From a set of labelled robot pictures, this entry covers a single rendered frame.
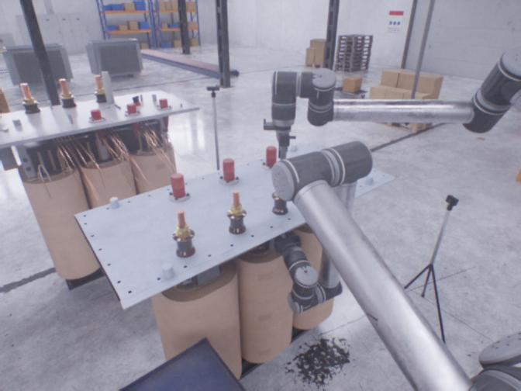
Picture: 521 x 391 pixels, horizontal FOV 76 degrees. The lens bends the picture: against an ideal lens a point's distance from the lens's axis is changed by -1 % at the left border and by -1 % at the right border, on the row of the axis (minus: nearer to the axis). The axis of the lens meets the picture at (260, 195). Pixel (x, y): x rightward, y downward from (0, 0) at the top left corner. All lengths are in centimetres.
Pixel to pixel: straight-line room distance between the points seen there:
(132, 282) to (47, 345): 193
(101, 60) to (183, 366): 1249
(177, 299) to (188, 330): 20
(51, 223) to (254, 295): 180
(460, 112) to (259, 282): 130
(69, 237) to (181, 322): 163
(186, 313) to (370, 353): 163
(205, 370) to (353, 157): 112
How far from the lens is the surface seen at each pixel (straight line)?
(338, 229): 106
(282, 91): 146
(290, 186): 114
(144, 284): 140
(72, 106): 337
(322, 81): 145
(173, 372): 173
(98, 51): 1368
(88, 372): 299
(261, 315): 215
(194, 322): 181
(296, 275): 156
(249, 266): 188
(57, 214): 307
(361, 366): 284
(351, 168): 127
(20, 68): 1308
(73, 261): 331
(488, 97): 168
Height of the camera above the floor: 229
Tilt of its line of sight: 29 degrees down
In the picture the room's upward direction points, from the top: straight up
